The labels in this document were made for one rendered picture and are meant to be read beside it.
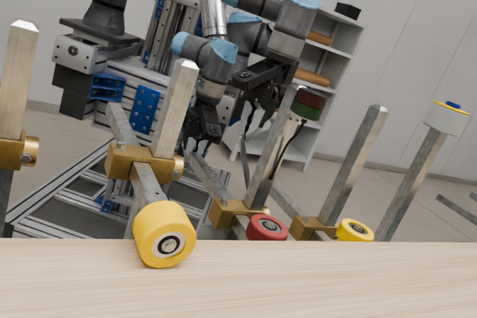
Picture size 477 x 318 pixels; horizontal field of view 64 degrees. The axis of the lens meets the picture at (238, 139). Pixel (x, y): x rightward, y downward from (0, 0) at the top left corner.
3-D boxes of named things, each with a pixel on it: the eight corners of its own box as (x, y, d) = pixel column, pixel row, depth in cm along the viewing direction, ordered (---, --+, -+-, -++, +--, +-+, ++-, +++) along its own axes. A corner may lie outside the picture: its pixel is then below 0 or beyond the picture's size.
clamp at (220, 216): (206, 216, 87) (214, 196, 85) (255, 218, 94) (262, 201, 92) (216, 231, 82) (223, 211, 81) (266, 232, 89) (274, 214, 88)
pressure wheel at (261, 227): (226, 257, 79) (245, 210, 76) (258, 256, 83) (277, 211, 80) (243, 284, 73) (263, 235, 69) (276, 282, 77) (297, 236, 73)
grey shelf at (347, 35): (214, 140, 393) (267, -12, 347) (284, 152, 437) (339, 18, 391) (230, 161, 356) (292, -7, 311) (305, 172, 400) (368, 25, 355)
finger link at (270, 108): (267, 130, 86) (281, 94, 83) (263, 130, 85) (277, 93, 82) (253, 121, 89) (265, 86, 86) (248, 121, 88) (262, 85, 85)
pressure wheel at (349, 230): (321, 267, 88) (342, 226, 84) (323, 250, 95) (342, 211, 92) (355, 283, 86) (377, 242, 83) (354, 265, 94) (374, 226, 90)
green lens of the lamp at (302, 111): (284, 106, 78) (289, 96, 77) (307, 111, 81) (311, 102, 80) (301, 117, 73) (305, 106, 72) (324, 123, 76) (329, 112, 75)
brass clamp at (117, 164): (103, 164, 72) (109, 140, 70) (170, 171, 79) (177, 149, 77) (107, 181, 67) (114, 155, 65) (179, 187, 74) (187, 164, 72)
